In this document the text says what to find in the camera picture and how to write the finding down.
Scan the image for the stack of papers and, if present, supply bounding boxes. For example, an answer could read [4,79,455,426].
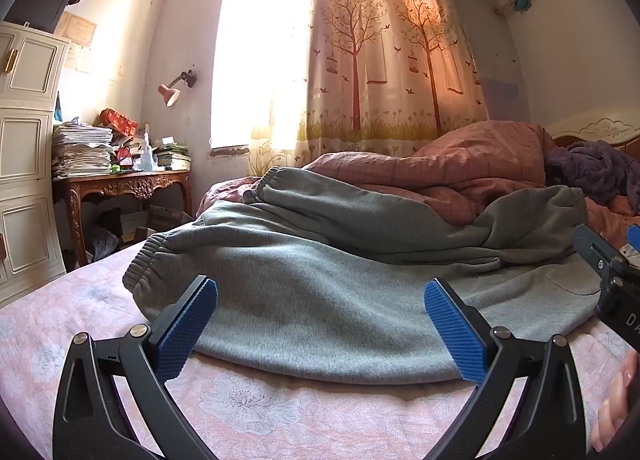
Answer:
[51,122,115,179]

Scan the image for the person's right hand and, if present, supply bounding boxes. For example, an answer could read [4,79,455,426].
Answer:
[591,350,640,453]

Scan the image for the purple fleece blanket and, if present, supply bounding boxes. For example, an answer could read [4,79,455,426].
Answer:
[544,140,640,215]

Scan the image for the red cardboard box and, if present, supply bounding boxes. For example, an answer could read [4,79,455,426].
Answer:
[98,108,139,138]

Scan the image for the dark cardboard box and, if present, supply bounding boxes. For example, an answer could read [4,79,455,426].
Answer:
[147,205,196,235]

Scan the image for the clear plastic bag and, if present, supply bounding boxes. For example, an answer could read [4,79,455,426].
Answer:
[86,227,122,265]

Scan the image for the stack of books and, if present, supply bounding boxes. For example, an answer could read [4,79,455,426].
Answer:
[152,142,193,171]

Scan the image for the white wall paper sheet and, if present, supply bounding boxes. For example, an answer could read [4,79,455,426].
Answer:
[62,42,96,74]

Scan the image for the bright window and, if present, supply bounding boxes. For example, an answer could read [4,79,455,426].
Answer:
[210,0,321,151]

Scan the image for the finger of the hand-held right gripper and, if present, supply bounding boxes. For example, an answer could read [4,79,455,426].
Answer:
[572,224,640,285]
[622,224,640,268]

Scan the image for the pink wall lamp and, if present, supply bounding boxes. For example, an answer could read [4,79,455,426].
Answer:
[157,68,199,108]

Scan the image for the framed wall certificate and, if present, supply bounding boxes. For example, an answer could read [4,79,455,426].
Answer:
[54,11,97,46]

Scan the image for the tree print curtain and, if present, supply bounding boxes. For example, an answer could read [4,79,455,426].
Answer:
[247,0,488,178]

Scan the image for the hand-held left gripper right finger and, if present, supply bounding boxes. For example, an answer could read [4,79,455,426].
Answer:
[423,277,587,460]

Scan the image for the light grey pants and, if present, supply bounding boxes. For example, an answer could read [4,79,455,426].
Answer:
[122,202,618,387]

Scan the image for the carved wooden desk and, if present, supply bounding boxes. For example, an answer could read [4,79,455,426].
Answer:
[52,169,193,268]

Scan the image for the pink quilt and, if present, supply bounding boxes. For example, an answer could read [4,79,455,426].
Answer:
[197,121,640,241]

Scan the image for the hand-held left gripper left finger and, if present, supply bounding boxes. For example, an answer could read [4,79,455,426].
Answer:
[52,275,219,460]

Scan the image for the white panelled cabinet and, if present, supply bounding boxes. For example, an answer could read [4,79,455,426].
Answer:
[0,21,71,303]

